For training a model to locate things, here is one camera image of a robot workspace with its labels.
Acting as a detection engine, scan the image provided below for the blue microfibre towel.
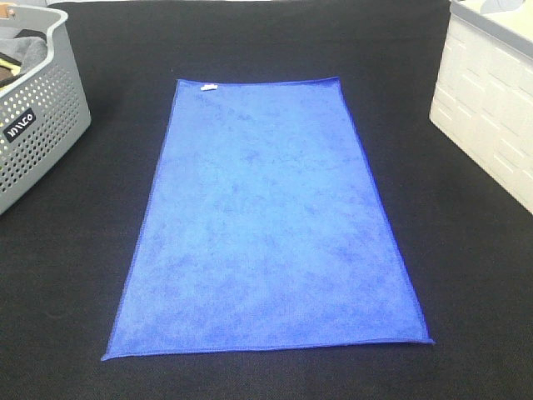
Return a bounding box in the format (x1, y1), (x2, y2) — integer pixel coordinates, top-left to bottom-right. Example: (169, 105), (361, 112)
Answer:
(104, 77), (431, 359)

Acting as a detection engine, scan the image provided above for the black table cloth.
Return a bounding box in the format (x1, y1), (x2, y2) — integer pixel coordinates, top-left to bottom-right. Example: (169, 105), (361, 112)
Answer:
(0, 0), (533, 400)

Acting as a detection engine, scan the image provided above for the white plastic storage box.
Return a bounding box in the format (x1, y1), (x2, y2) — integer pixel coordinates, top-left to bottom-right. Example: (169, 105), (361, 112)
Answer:
(429, 1), (532, 210)

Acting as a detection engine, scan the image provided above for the grey perforated laundry basket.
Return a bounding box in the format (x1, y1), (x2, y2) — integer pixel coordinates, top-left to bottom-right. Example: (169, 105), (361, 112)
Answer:
(1, 2), (91, 211)

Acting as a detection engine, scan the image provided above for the grey towel in basket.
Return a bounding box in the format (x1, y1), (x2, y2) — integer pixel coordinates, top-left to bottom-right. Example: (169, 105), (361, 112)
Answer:
(1, 37), (47, 74)

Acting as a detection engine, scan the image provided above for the yellow cloth in basket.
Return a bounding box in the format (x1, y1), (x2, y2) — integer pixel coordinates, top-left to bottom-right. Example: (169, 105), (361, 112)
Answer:
(0, 58), (21, 76)

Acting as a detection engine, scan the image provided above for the brown cloth in basket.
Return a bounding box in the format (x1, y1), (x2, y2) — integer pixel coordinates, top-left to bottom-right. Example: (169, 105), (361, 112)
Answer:
(0, 66), (17, 88)

